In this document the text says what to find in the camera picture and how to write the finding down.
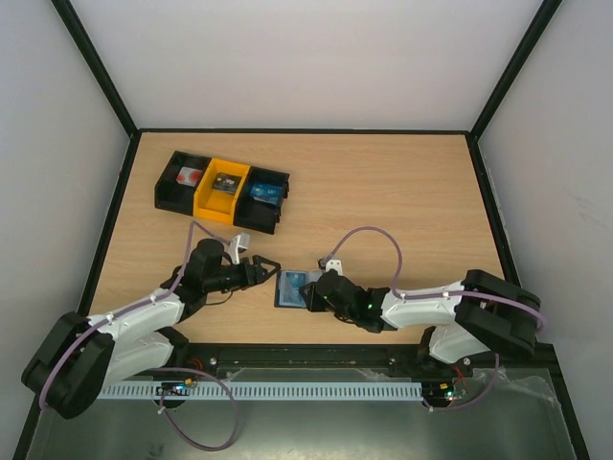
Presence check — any white slotted cable duct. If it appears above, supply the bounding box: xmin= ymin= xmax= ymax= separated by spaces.
xmin=99 ymin=380 xmax=422 ymax=402

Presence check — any yellow bin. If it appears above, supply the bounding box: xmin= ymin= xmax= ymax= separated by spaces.
xmin=193 ymin=158 xmax=251 ymax=225

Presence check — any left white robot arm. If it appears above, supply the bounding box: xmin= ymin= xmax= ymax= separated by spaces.
xmin=21 ymin=239 xmax=281 ymax=420

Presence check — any black card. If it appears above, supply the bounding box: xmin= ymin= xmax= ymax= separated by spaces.
xmin=212 ymin=172 xmax=242 ymax=195

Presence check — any blue card holder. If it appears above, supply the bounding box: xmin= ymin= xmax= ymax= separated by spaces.
xmin=275 ymin=270 xmax=323 ymax=309

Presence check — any blue card in holder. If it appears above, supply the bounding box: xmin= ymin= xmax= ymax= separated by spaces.
xmin=279 ymin=270 xmax=308 ymax=308

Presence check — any black enclosure frame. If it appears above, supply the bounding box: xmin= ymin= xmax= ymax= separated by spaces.
xmin=13 ymin=0 xmax=591 ymax=460

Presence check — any black rail base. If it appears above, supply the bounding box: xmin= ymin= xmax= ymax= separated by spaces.
xmin=157 ymin=340 xmax=556 ymax=380

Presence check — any red white card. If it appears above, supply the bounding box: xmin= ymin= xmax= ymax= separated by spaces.
xmin=176 ymin=167 xmax=202 ymax=187

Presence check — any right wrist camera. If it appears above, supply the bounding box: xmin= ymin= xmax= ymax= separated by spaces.
xmin=318 ymin=258 xmax=344 ymax=276

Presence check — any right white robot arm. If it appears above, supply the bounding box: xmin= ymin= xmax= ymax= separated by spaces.
xmin=299 ymin=269 xmax=545 ymax=376

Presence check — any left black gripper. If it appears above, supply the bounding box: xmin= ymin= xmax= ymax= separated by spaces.
xmin=205 ymin=255 xmax=281 ymax=293

